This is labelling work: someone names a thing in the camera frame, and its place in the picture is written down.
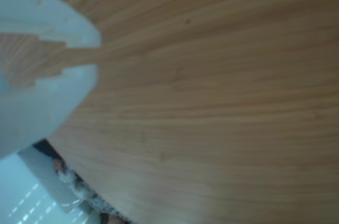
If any person's hand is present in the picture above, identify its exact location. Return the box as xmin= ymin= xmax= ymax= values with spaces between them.
xmin=52 ymin=158 xmax=66 ymax=173

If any grey sofa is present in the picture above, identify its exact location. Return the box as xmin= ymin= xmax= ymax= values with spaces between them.
xmin=17 ymin=144 xmax=93 ymax=216

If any white fluffy dog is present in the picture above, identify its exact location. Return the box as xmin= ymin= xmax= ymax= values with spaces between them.
xmin=57 ymin=165 xmax=96 ymax=201

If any white sheer curtain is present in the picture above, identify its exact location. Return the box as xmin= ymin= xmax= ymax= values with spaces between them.
xmin=0 ymin=152 xmax=104 ymax=224

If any person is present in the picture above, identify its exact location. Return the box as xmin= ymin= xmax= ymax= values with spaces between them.
xmin=33 ymin=139 xmax=133 ymax=224

